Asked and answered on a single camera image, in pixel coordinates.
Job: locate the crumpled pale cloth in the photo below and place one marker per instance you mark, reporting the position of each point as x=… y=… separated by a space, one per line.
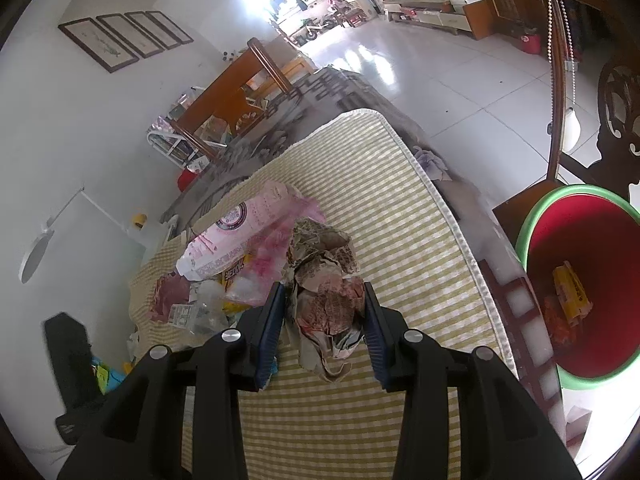
x=432 y=165

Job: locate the curved wooden post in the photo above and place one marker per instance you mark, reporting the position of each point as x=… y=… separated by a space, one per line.
x=554 y=85

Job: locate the red container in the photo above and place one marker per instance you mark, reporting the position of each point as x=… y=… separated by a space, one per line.
x=187 y=180

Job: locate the red bucket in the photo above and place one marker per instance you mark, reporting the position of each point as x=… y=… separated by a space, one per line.
x=530 y=44

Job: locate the wooden bench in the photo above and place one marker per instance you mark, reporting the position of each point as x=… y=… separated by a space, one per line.
x=225 y=85

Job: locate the colourful packet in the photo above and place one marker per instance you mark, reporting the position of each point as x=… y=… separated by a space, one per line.
x=107 y=375

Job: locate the dark red wrapper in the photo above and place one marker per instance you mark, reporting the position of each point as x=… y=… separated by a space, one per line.
x=170 y=292

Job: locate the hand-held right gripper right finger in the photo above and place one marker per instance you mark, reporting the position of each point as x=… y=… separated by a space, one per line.
x=372 y=340

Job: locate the pink plastic bag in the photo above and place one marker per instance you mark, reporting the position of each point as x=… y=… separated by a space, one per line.
x=240 y=230

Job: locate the clear plastic wrapper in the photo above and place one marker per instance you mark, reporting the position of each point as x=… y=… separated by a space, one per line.
x=210 y=310

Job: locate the red crumpled wrapper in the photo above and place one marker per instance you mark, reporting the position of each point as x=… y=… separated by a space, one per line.
x=557 y=320

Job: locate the framed wall picture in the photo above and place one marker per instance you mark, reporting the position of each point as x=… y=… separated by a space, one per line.
x=131 y=35
x=97 y=44
x=154 y=30
x=171 y=26

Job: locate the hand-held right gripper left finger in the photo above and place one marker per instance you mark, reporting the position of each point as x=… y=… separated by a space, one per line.
x=272 y=330

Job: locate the yellow wrapper in bin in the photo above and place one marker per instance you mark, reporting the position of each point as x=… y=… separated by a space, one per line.
x=570 y=290

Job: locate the white balance bike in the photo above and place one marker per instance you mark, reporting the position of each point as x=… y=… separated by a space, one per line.
x=314 y=31

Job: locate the carved wooden chair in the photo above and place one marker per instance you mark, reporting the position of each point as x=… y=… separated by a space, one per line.
x=617 y=105

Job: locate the red bin with green rim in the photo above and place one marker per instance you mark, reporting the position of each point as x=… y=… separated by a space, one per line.
x=610 y=240

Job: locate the small yellow object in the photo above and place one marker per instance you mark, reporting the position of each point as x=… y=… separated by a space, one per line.
x=139 y=220

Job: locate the low wooden cabinet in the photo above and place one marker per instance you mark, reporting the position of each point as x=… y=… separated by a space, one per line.
x=480 y=15

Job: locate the brown paper wrapper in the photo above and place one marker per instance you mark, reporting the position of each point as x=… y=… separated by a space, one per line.
x=325 y=285

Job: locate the yellow checked cloth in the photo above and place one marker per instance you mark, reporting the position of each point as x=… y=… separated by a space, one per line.
x=390 y=240

